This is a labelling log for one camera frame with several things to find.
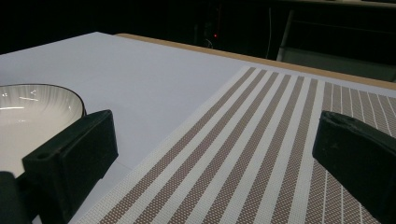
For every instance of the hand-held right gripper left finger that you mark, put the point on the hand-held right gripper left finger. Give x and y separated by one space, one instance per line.
74 161

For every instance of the white plate with black rim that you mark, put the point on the white plate with black rim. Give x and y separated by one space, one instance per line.
28 130

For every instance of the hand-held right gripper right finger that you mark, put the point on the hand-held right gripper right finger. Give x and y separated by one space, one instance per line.
361 155

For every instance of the grey metal stand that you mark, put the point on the grey metal stand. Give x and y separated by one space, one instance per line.
336 63

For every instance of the striped brown white placemat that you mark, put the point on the striped brown white placemat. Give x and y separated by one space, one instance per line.
236 149

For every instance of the dark device with red light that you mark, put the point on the dark device with red light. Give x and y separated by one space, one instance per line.
214 35

